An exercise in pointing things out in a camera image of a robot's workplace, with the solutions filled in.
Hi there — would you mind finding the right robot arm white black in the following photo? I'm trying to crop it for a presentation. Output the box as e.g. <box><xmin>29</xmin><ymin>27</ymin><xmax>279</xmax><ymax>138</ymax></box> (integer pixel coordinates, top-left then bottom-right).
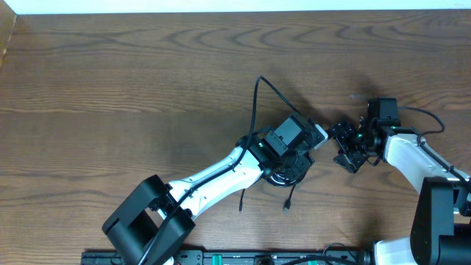
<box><xmin>327</xmin><ymin>98</ymin><xmax>470</xmax><ymax>265</ymax></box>

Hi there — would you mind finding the black usb cable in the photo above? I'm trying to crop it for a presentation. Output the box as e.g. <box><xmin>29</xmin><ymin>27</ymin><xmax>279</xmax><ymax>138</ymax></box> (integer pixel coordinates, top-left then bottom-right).
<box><xmin>238</xmin><ymin>172</ymin><xmax>306</xmax><ymax>214</ymax></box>

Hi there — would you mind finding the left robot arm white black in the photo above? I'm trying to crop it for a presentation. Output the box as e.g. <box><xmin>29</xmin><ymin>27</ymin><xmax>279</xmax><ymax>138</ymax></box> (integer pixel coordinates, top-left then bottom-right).
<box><xmin>102</xmin><ymin>113</ymin><xmax>328</xmax><ymax>264</ymax></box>

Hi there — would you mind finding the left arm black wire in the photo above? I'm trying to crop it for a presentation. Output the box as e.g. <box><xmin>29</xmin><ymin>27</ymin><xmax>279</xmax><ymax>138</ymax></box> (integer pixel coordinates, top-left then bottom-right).
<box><xmin>135</xmin><ymin>75</ymin><xmax>302</xmax><ymax>265</ymax></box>

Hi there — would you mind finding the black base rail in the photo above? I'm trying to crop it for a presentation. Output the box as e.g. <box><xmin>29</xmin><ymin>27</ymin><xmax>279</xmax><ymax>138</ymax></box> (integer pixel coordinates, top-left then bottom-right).
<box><xmin>80</xmin><ymin>249</ymin><xmax>372</xmax><ymax>265</ymax></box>

